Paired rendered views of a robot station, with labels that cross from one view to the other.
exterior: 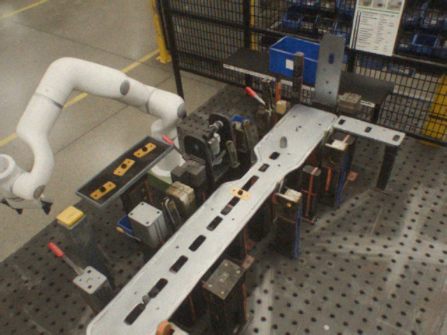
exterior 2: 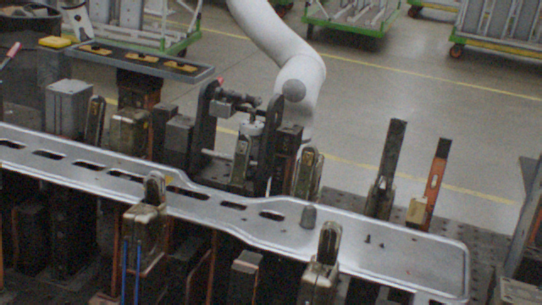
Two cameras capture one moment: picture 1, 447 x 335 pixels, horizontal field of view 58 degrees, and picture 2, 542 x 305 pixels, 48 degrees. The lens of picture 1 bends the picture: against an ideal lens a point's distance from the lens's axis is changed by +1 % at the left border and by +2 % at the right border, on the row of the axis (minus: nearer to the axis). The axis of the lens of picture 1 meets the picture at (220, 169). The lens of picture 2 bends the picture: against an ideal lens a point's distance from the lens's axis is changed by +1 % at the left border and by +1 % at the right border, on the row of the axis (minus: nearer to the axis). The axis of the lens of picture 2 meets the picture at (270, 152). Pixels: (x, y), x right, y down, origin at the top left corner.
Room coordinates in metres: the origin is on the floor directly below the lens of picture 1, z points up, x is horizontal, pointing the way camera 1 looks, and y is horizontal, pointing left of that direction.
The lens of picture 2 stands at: (0.78, -1.24, 1.62)
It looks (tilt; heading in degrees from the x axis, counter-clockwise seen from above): 23 degrees down; 65
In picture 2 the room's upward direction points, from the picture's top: 8 degrees clockwise
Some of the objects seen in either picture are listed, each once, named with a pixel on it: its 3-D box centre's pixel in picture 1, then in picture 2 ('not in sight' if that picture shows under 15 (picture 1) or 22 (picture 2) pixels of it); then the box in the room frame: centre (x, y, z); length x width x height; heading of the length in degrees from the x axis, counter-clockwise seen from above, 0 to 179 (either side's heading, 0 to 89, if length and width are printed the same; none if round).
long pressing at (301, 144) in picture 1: (239, 198); (147, 185); (1.05, -0.06, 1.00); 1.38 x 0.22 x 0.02; 141
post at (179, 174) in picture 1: (185, 205); (160, 177); (1.13, 0.16, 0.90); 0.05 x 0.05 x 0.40; 51
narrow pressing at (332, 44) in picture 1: (328, 70); (531, 204); (1.63, -0.53, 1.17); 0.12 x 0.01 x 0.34; 51
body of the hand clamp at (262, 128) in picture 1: (265, 140); (367, 253); (1.53, -0.23, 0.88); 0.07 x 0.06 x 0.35; 51
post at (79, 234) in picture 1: (91, 257); (55, 121); (0.90, 0.50, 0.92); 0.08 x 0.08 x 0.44; 51
